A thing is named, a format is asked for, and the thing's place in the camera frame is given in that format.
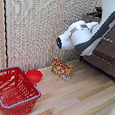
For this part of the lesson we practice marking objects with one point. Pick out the dark wooden drawer cabinet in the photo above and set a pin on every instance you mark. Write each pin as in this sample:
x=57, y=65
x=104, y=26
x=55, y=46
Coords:
x=108, y=58

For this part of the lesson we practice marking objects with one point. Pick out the red yellow snack box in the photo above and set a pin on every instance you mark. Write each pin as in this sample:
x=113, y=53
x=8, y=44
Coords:
x=62, y=68

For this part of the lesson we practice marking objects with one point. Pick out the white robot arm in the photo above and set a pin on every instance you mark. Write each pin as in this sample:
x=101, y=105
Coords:
x=86, y=34

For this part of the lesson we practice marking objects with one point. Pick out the red plastic bowl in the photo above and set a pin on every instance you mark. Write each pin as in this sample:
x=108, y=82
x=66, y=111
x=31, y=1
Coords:
x=34, y=75

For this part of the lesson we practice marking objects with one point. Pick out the woven room divider screen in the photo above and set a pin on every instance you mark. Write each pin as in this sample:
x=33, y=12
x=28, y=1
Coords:
x=29, y=27

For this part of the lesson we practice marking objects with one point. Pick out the red plastic shopping basket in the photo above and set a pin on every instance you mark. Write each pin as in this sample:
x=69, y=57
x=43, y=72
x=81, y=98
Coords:
x=13, y=91

